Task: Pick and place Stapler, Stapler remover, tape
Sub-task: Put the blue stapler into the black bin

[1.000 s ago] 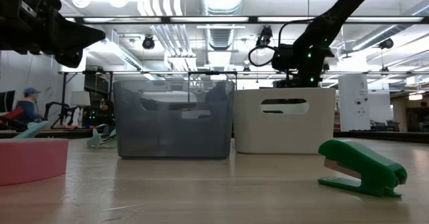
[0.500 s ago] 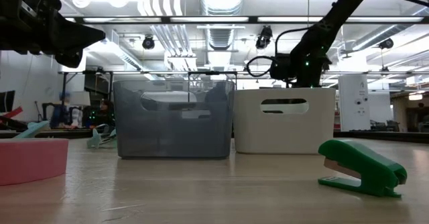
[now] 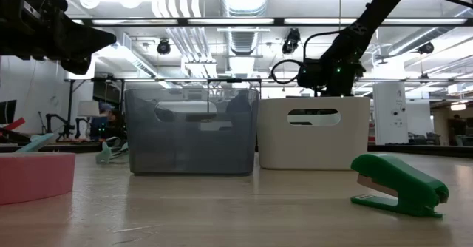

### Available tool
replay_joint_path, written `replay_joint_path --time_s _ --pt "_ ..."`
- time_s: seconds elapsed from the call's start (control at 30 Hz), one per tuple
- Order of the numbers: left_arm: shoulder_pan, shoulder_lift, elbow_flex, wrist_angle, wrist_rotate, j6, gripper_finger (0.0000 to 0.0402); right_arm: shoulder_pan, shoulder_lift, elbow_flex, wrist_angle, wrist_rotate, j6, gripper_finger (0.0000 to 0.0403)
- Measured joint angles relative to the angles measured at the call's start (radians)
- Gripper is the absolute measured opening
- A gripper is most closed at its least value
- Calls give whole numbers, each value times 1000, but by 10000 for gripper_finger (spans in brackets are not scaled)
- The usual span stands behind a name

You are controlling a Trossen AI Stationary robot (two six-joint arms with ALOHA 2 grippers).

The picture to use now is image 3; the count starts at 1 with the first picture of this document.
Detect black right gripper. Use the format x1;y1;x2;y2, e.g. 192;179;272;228
297;56;367;97

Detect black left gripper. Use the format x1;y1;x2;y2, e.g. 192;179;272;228
21;0;117;76

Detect green mini stapler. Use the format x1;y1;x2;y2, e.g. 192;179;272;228
350;153;450;219

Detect pink tape roll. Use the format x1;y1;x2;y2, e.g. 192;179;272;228
0;152;77;206

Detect white pillar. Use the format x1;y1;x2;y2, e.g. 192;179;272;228
372;82;409;145

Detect white plastic bin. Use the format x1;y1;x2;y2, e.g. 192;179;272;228
257;96;371;171

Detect person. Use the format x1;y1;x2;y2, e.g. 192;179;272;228
89;104;126;143
451;114;467;137

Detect background black robot arms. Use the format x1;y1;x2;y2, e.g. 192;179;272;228
44;112;86;141

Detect black monitor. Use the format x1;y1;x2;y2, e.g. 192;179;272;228
0;99;18;126

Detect red background object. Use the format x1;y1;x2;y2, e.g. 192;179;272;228
0;117;27;132

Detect grey translucent plastic bin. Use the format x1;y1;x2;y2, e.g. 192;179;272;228
123;87;260;177

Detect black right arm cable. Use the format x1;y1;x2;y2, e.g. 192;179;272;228
270;30;350;86

